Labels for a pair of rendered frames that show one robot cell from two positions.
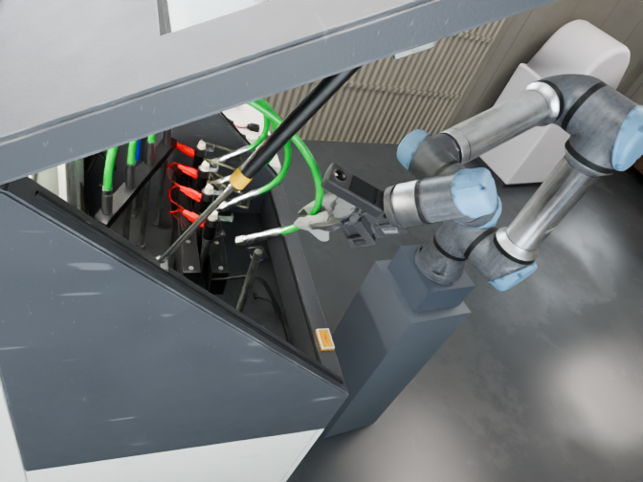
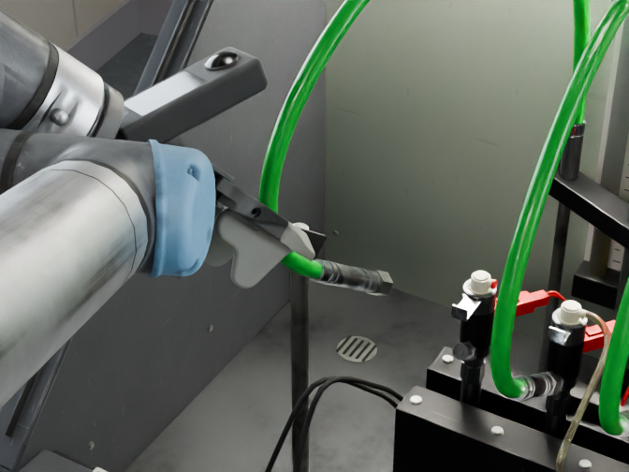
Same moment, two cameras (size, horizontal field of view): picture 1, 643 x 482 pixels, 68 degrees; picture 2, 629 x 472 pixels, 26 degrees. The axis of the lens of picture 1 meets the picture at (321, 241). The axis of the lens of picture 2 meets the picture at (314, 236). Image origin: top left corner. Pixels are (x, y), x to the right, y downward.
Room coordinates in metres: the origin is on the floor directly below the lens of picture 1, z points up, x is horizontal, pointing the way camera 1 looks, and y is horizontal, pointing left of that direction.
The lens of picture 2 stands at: (1.46, -0.32, 1.80)
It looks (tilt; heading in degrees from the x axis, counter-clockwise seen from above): 35 degrees down; 153
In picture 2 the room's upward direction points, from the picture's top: straight up
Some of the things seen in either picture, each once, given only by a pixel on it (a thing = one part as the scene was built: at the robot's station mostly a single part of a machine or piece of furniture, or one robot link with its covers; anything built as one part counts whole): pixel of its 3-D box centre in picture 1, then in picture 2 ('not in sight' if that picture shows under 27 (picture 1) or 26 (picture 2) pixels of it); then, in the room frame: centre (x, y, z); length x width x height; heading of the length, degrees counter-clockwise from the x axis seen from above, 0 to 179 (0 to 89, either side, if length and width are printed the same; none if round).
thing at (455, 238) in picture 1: (467, 228); not in sight; (1.13, -0.35, 1.07); 0.13 x 0.12 x 0.14; 52
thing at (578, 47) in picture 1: (551, 108); not in sight; (3.91, -1.21, 0.60); 0.68 x 0.55 x 1.21; 128
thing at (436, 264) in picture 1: (445, 254); not in sight; (1.13, -0.35, 0.95); 0.15 x 0.15 x 0.10
